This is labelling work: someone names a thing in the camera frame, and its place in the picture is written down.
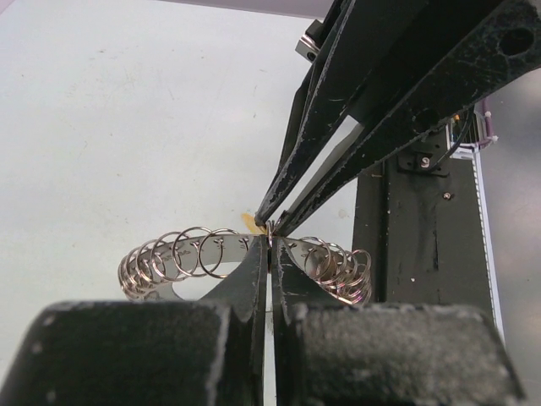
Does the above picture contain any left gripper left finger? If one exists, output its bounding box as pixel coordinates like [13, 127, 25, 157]
[1, 236, 268, 405]

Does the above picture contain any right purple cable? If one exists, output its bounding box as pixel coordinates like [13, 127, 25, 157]
[481, 99, 500, 149]

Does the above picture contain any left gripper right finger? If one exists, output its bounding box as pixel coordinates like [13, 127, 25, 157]
[271, 239, 527, 405]

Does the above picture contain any grey slotted cable duct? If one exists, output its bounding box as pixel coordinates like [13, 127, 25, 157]
[447, 112, 504, 331]

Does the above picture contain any metal keyring disc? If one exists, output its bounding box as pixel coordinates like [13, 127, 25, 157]
[117, 227, 372, 305]

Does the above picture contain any yellow tag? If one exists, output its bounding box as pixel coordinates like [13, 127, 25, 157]
[241, 213, 267, 235]

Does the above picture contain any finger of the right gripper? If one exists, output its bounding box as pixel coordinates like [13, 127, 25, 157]
[255, 1, 423, 225]
[276, 1, 540, 236]

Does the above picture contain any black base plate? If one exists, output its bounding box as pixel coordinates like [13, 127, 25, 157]
[352, 129, 494, 314]

